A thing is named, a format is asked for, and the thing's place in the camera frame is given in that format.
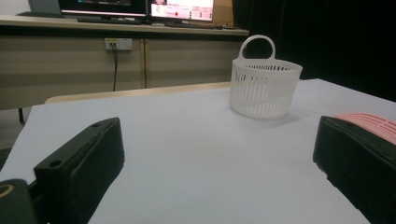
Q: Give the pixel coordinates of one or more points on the long beige office desk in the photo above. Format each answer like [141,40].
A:
[62,71]

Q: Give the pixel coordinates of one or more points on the brown cardboard box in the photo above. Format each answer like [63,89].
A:
[223,12]

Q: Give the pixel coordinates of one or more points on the white table cover sheet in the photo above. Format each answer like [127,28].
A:
[202,161]

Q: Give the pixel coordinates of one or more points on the bright lit computer monitor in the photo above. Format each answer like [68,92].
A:
[182,9]

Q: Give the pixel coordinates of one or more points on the light wooden table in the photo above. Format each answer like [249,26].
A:
[130,92]

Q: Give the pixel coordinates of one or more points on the white slotted plastic basket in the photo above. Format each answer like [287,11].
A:
[264,90]

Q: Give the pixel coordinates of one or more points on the pink hair brush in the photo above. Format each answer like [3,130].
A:
[378,124]

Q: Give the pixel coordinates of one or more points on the dark computer monitor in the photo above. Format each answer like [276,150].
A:
[102,6]

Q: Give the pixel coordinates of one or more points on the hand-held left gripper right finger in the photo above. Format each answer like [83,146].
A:
[358,161]

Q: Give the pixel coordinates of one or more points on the grey laptop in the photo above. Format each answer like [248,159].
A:
[43,7]

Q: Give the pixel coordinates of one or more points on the white wall socket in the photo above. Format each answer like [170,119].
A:
[123,44]

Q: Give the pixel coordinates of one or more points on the black keyboard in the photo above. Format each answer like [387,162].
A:
[193,25]
[109,20]

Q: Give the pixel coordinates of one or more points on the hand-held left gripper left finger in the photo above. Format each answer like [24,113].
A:
[81,168]

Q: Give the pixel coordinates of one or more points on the black curtain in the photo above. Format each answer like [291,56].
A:
[336,40]

